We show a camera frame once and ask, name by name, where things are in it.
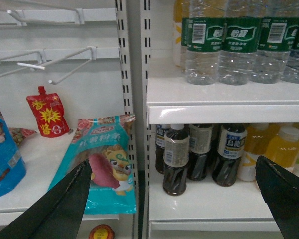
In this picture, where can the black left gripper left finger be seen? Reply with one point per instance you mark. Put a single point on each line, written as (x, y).
(58, 213)

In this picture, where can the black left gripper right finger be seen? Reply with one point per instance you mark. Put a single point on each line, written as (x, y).
(280, 191)

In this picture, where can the white lower metal shelf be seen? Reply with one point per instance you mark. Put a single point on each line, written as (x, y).
(209, 211)

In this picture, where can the white metal shelf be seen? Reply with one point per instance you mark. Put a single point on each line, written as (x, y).
(209, 211)
(172, 100)

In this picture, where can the white upper metal shelf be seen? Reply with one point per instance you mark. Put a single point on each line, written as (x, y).
(172, 100)

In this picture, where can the white slotted shelf upright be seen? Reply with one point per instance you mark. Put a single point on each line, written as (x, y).
(133, 44)

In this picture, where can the yellow juice bottle front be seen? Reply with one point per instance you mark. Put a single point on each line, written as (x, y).
(283, 148)

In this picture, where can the blue snack bag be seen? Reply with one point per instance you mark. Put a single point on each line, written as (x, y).
(12, 167)

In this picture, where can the dark oolong tea bottle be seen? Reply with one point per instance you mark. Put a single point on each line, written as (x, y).
(230, 148)

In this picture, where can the teal sweet potato noodle bag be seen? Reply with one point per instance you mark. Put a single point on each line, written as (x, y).
(104, 143)

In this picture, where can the red sauce pouch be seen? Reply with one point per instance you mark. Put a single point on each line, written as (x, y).
(49, 113)

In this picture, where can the dark tea bottle left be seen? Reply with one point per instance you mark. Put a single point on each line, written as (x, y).
(176, 159)

